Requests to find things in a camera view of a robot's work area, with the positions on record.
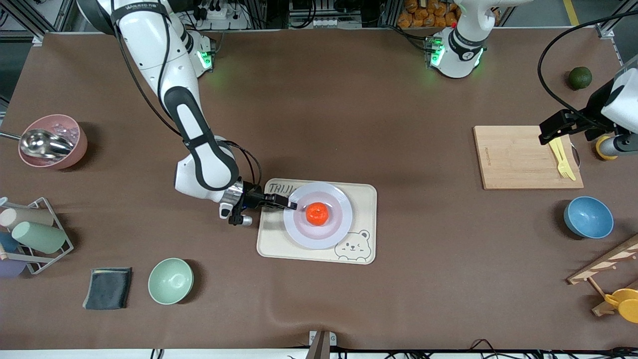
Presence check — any yellow cup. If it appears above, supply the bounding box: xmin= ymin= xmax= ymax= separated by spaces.
xmin=605 ymin=288 xmax=638 ymax=324

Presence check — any wooden cutting board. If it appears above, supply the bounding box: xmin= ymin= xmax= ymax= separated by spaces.
xmin=473 ymin=125 xmax=584 ymax=190

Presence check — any cream bear print tray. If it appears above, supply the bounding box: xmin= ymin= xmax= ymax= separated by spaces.
xmin=256 ymin=178 xmax=378 ymax=265

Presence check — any grey wire cup rack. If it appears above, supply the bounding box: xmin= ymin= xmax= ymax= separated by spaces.
xmin=0 ymin=197 xmax=74 ymax=275

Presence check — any green cup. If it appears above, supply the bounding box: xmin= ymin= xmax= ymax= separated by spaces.
xmin=11 ymin=221 xmax=67 ymax=254

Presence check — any blue bowl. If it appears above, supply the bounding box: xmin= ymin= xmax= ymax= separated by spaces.
xmin=564 ymin=196 xmax=615 ymax=239

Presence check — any pink bowl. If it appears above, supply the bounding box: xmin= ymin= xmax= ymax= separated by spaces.
xmin=18 ymin=114 xmax=88 ymax=170

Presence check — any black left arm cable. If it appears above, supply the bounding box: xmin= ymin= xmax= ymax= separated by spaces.
xmin=537 ymin=10 xmax=638 ymax=123

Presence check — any white round plate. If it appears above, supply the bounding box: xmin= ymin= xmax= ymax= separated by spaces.
xmin=283 ymin=182 xmax=353 ymax=250

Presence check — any yellow plastic fork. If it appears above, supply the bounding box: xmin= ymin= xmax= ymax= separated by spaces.
xmin=548 ymin=139 xmax=571 ymax=179

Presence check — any orange fruit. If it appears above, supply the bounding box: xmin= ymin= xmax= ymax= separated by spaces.
xmin=306 ymin=202 xmax=329 ymax=226

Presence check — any wooden dish rack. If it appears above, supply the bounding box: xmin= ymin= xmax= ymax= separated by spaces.
xmin=567 ymin=234 xmax=638 ymax=317

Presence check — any bag of orange fruits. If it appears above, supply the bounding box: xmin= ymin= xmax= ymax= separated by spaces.
xmin=397 ymin=0 xmax=462 ymax=29

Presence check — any purple cup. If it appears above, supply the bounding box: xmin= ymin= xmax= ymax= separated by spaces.
xmin=0 ymin=258 xmax=26 ymax=278

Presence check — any dark green round fruit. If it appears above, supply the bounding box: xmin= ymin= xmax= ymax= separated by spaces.
xmin=569 ymin=66 xmax=593 ymax=91

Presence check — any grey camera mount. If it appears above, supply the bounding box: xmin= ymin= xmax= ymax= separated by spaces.
xmin=305 ymin=330 xmax=337 ymax=359

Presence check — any dark grey folded cloth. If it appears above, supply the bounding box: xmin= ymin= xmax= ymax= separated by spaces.
xmin=83 ymin=267 xmax=133 ymax=310

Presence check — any white power strip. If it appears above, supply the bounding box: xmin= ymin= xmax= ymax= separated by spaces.
xmin=312 ymin=16 xmax=363 ymax=29
xmin=192 ymin=0 xmax=250 ymax=29

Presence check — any beige cup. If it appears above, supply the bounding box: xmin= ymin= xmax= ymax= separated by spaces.
xmin=0 ymin=207 xmax=54 ymax=230

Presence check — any metal scoop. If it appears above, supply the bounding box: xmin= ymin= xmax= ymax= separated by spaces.
xmin=0 ymin=129 xmax=74 ymax=156

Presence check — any yellow lemon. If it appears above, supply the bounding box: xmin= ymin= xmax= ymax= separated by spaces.
xmin=593 ymin=136 xmax=620 ymax=161

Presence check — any light green bowl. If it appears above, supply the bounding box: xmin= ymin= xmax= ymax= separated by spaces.
xmin=148 ymin=258 xmax=194 ymax=305

